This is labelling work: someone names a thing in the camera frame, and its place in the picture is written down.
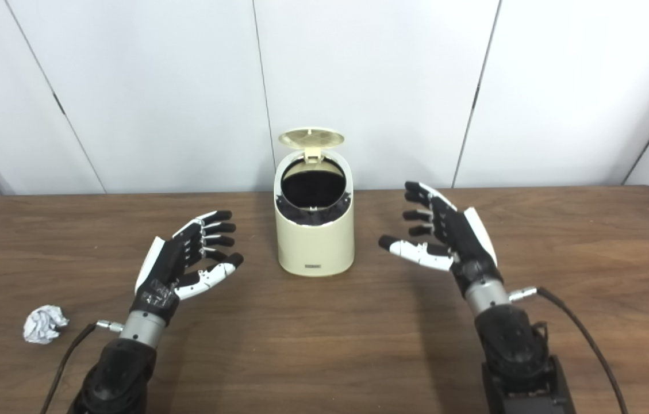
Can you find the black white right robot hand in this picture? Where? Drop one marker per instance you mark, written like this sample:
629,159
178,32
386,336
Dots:
465,241

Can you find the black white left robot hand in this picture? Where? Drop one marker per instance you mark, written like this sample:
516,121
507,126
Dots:
166,267

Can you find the white paper ball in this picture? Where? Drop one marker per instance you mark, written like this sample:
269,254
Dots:
43,325

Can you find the cream-colored tabletop bin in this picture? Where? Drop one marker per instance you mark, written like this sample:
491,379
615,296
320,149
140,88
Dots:
315,247

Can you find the round cream bin lid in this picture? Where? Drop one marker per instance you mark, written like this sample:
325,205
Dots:
311,138

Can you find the black bin liner bag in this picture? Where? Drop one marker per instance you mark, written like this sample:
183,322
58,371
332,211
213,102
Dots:
313,190

